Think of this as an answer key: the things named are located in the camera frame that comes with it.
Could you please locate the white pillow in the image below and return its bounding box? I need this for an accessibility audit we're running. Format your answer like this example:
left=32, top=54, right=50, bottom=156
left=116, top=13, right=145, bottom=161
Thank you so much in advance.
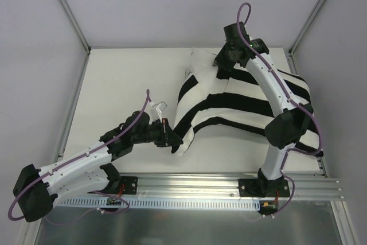
left=182, top=48, right=228, bottom=95

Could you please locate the black white striped pillowcase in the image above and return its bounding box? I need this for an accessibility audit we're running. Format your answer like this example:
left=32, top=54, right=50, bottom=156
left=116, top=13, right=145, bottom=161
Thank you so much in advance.
left=170, top=65, right=325, bottom=158

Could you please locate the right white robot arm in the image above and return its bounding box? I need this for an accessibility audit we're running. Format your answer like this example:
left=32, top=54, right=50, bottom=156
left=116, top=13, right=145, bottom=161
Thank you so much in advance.
left=214, top=22, right=313, bottom=197

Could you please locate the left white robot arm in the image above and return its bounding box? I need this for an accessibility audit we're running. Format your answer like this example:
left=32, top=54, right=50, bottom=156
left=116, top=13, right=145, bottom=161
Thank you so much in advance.
left=11, top=111, right=183, bottom=222

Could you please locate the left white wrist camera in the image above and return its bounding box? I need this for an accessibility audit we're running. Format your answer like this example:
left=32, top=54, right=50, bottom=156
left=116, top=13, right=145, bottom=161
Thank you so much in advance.
left=149, top=101, right=167, bottom=121

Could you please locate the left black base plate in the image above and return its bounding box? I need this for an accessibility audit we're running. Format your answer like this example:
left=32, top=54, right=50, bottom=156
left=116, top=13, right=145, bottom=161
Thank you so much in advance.
left=114, top=176, right=138, bottom=195

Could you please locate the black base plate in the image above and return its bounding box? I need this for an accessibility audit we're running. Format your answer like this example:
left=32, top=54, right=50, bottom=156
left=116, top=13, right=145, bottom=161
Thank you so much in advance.
left=114, top=176, right=138, bottom=195
left=238, top=178, right=290, bottom=198

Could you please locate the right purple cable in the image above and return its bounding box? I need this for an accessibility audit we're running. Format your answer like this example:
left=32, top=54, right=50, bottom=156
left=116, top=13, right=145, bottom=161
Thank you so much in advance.
left=236, top=3, right=323, bottom=217

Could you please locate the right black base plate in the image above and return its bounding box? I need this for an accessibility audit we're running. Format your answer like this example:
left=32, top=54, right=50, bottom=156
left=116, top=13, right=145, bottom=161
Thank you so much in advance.
left=238, top=178, right=290, bottom=198

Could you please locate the white slotted cable duct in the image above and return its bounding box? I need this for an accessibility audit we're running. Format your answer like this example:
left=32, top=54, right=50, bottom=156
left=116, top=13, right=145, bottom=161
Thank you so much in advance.
left=60, top=196, right=260, bottom=211

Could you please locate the right aluminium frame post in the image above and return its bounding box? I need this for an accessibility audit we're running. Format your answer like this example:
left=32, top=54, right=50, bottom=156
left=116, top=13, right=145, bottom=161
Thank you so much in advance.
left=288, top=0, right=327, bottom=57

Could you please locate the aluminium frame post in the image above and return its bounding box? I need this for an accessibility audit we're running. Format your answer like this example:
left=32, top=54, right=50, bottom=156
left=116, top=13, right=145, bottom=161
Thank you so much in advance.
left=57, top=0, right=91, bottom=54
left=288, top=0, right=327, bottom=57

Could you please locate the aluminium mounting rail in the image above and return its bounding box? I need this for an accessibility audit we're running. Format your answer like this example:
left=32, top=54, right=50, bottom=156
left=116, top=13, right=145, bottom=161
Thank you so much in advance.
left=122, top=173, right=347, bottom=201

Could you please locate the left aluminium frame post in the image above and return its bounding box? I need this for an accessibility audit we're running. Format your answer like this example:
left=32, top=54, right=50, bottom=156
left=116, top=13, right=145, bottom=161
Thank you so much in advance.
left=57, top=0, right=91, bottom=54

